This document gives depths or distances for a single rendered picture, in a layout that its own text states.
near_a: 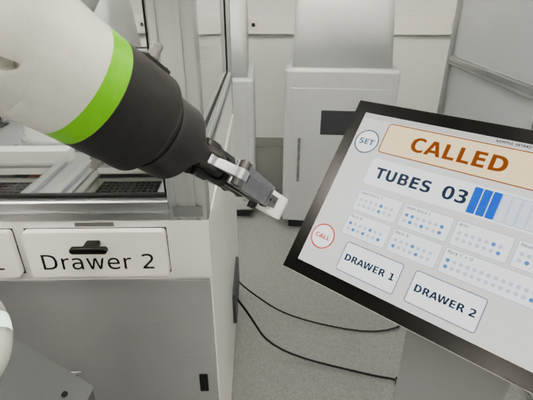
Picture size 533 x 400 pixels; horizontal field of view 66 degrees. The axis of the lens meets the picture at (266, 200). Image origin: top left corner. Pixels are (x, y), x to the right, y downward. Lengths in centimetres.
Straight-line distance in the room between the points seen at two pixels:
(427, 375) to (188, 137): 59
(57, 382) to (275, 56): 354
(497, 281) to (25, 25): 54
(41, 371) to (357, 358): 141
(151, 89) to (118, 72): 3
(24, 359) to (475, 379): 66
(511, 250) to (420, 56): 359
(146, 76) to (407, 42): 381
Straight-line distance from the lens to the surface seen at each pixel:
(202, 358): 111
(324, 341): 193
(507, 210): 62
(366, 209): 65
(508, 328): 59
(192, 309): 100
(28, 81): 29
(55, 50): 29
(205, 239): 88
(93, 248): 89
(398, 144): 68
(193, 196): 84
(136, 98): 32
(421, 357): 78
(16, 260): 102
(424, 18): 404
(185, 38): 76
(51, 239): 95
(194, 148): 37
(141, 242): 89
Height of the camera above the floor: 136
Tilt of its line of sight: 26 degrees down
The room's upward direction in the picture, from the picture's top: straight up
